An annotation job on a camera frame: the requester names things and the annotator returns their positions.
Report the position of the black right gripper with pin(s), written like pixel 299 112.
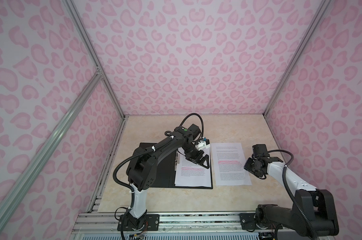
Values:
pixel 246 166

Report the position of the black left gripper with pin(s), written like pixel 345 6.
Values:
pixel 196 159

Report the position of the printed paper sheet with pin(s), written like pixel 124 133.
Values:
pixel 190 175
pixel 229 161

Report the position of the blue folder with black inside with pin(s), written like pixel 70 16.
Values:
pixel 165 174

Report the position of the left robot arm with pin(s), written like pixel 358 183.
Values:
pixel 138 172

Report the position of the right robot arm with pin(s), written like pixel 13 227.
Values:
pixel 313 212

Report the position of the silver folder clip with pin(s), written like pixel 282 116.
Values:
pixel 177 159

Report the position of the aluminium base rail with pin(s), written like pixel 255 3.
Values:
pixel 179 226

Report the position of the aluminium corner post right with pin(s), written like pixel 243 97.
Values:
pixel 320 14

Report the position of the aluminium corner post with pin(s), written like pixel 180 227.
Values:
pixel 320 14
pixel 89 46

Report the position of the aluminium corner post left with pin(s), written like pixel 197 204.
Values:
pixel 89 46

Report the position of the aluminium diagonal wall bar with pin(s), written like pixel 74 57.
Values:
pixel 17 193

